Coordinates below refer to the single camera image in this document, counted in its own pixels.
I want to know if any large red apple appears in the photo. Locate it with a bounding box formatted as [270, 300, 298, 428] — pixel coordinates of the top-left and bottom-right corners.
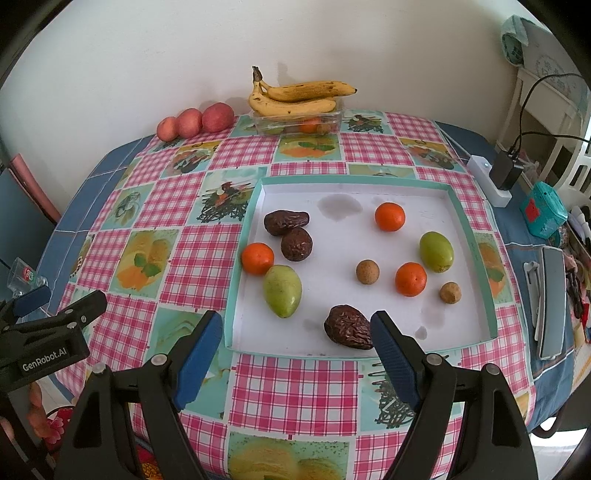
[201, 102, 235, 134]

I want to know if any grey oblong case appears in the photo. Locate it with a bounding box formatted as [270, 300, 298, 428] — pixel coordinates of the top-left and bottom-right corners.
[537, 246, 570, 361]

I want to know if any teal trimmed printed cover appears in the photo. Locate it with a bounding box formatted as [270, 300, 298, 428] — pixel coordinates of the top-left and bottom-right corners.
[501, 14, 583, 112]

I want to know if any white tray with teal rim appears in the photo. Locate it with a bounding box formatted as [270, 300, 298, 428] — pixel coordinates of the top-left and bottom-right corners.
[223, 174, 499, 358]

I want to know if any blue lined tablecloth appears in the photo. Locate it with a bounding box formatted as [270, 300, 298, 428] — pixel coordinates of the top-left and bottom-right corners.
[34, 117, 578, 430]

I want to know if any white power strip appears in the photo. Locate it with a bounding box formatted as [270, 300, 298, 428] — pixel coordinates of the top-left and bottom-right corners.
[466, 154, 513, 208]

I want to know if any white clip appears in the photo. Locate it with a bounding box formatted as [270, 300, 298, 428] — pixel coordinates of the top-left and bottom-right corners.
[522, 261, 542, 343]

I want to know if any green mango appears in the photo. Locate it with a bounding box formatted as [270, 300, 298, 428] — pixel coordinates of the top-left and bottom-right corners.
[419, 231, 454, 273]
[263, 264, 303, 319]

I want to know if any yellow banana bunch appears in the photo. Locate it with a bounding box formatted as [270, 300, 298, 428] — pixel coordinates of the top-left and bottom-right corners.
[249, 65, 358, 117]

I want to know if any small red apple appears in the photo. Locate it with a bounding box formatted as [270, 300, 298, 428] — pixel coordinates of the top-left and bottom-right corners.
[156, 116, 180, 141]

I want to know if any clear glass mug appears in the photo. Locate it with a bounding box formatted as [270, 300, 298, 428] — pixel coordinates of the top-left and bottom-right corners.
[9, 258, 49, 296]

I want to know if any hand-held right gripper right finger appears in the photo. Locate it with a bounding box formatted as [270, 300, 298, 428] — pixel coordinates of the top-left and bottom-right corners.
[369, 310, 539, 480]

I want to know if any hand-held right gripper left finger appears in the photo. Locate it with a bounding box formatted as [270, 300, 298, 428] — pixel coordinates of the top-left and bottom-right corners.
[54, 310, 225, 480]

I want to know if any white wooden chair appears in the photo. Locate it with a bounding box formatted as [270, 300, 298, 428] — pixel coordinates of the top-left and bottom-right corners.
[496, 65, 591, 195]

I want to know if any pile of small accessories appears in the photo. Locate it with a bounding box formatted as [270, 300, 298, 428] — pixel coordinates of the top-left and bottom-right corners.
[561, 208, 591, 342]

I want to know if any clear plastic container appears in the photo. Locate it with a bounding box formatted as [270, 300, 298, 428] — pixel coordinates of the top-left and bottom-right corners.
[249, 99, 347, 137]

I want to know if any teal box with red label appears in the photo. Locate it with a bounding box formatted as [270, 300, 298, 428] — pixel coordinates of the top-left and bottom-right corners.
[519, 181, 568, 240]

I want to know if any dark brown avocado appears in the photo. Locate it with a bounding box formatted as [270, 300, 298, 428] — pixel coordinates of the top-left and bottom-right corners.
[281, 227, 314, 262]
[323, 305, 374, 350]
[263, 210, 310, 237]

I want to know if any black cable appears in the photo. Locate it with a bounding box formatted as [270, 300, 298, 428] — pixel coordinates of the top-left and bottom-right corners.
[509, 71, 591, 158]

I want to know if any pink checked printed tablecloth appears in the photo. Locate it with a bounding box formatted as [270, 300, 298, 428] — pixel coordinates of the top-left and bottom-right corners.
[60, 108, 539, 480]

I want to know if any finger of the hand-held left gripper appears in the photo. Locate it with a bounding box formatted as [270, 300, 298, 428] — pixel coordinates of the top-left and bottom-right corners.
[46, 290, 108, 334]
[0, 285, 52, 324]

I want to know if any pink board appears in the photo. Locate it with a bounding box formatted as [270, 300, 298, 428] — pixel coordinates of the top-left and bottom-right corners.
[10, 154, 62, 224]

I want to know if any medium red apple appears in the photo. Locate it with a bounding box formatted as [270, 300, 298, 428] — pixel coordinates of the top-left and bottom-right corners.
[177, 108, 204, 139]

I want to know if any black charger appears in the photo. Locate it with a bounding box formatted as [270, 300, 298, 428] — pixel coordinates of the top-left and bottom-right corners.
[489, 150, 522, 191]

